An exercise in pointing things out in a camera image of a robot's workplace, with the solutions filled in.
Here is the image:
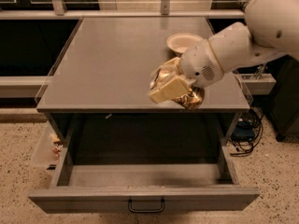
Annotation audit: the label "clear plastic side bin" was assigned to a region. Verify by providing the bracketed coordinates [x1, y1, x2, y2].
[31, 122, 60, 169]

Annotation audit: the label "small snack packet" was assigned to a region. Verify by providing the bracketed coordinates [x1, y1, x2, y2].
[50, 133, 64, 158]

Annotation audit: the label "black cables on floor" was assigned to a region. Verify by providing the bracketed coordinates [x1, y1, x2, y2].
[229, 105, 264, 158]

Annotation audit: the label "orange soda can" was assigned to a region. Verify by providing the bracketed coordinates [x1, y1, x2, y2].
[149, 71, 205, 111]

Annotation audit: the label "open grey top drawer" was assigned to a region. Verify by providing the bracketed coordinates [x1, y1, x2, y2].
[29, 119, 260, 213]

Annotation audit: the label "black drawer handle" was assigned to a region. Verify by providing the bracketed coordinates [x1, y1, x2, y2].
[128, 199, 164, 214]

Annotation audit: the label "grey drawer cabinet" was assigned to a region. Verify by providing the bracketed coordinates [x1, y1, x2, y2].
[37, 17, 249, 165]

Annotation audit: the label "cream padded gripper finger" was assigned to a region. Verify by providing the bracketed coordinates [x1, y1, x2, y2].
[148, 75, 196, 104]
[150, 57, 180, 78]

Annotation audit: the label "white paper bowl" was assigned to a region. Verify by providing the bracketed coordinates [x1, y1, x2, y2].
[166, 33, 202, 57]

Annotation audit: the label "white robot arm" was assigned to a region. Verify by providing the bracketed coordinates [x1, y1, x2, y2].
[149, 0, 299, 109]

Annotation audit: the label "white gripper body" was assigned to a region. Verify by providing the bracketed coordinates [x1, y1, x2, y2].
[179, 39, 224, 88]

